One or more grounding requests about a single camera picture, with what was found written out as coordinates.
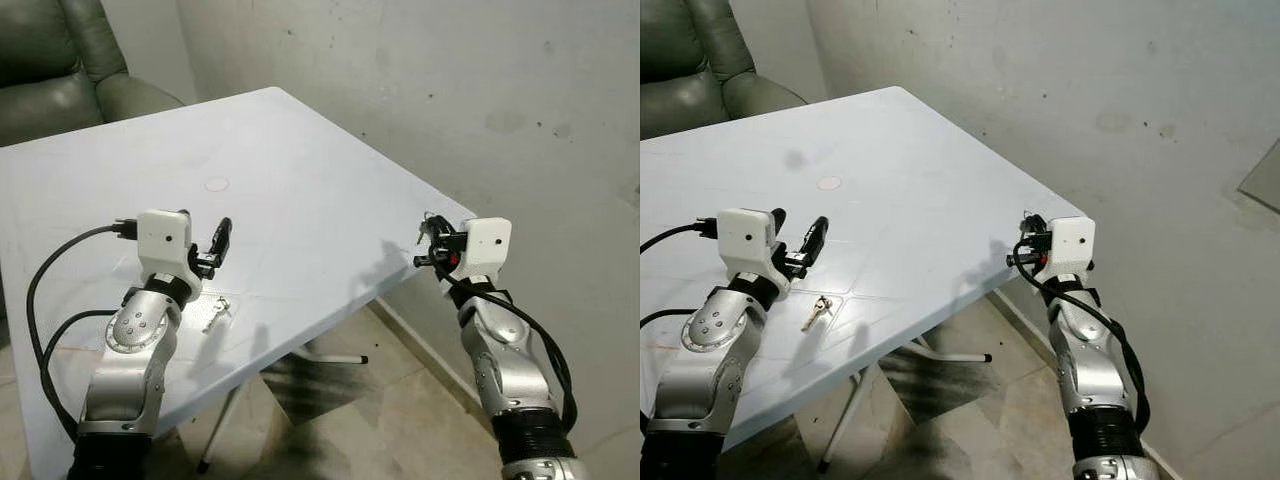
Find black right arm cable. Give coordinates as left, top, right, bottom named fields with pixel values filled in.
left=1007, top=240, right=1151, bottom=433
left=414, top=255, right=579, bottom=433

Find white plastic table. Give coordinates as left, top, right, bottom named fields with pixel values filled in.
left=0, top=86, right=478, bottom=480
left=640, top=86, right=1086, bottom=474

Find grey wall panel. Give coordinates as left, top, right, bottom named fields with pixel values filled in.
left=1238, top=138, right=1280, bottom=214

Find dark green leather armchair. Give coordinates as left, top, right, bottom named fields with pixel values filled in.
left=640, top=0, right=809, bottom=141
left=0, top=0, right=186, bottom=148

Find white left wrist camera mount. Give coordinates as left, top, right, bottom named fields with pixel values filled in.
left=717, top=208, right=787, bottom=291
left=137, top=210, right=201, bottom=291

